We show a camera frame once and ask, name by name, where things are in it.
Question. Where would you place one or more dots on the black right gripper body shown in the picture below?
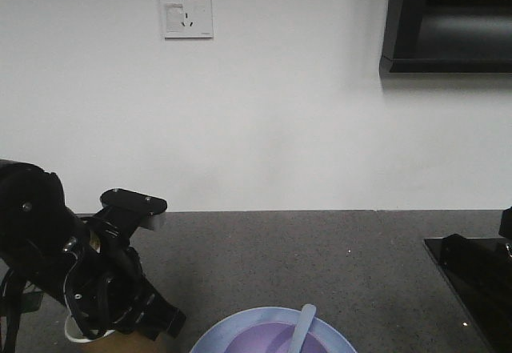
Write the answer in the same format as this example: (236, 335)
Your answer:
(505, 228)

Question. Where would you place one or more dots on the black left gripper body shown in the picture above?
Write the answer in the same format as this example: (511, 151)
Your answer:
(101, 297)

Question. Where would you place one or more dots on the brown paper cup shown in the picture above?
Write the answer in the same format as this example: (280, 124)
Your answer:
(114, 342)

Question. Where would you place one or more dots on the purple bowl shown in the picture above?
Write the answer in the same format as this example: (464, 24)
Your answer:
(265, 337)

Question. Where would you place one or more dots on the light blue spoon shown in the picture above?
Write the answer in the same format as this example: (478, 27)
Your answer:
(302, 327)

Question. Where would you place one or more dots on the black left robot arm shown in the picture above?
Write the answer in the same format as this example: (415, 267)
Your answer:
(36, 225)

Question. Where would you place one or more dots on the light blue plate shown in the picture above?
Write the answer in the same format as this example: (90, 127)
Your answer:
(321, 336)

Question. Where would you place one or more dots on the black induction cooktop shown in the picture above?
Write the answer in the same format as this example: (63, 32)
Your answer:
(478, 271)

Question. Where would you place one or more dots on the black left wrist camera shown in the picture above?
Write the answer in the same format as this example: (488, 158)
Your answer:
(123, 212)

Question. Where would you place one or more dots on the white wall socket plate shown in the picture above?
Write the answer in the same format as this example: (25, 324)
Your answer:
(186, 19)

